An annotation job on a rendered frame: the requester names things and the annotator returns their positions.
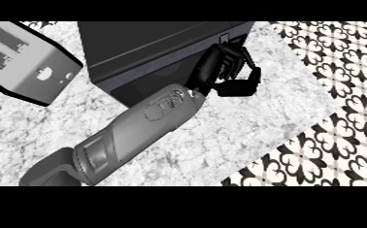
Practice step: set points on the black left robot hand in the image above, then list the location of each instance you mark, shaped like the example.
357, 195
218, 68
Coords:
209, 64

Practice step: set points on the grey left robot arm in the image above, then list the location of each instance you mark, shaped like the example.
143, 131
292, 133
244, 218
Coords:
130, 131

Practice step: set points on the dark grey microwave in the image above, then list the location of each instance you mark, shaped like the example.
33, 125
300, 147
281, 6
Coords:
144, 50

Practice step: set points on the grey metal toaster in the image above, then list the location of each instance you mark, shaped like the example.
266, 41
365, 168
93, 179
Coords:
33, 67

